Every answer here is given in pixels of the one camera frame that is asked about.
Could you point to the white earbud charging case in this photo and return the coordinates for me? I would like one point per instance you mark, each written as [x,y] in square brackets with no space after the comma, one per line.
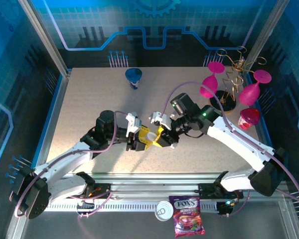
[150,136]

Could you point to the pink lidded jelly cup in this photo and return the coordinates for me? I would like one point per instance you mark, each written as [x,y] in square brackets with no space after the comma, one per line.
[250,115]

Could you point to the aluminium frame post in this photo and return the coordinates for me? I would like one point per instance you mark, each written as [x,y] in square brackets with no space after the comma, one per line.
[265,32]
[46,37]

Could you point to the black connector box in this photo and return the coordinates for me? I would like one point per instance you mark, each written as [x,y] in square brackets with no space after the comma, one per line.
[225,208]

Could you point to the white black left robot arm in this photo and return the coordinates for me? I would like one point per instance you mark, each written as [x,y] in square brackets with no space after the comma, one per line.
[64,159]

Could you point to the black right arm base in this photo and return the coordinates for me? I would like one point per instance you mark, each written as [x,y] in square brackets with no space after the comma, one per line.
[206,190]

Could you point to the aluminium frame rail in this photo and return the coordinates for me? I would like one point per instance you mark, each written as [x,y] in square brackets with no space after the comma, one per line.
[152,179]

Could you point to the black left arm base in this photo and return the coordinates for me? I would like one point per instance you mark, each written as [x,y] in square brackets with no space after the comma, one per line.
[99,188]

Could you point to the purple Fox's candy bag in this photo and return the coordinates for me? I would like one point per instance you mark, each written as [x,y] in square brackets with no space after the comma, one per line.
[187,214]

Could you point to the white pull-tab tin can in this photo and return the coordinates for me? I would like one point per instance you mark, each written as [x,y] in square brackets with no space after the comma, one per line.
[162,211]

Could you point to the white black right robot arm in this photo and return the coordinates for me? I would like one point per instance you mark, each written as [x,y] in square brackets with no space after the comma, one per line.
[239,142]

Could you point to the pink plastic wine glass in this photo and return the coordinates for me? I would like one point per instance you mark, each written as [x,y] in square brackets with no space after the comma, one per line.
[209,85]
[250,94]

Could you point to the blue white paper cup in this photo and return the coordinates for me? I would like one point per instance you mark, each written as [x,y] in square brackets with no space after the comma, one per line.
[133,74]

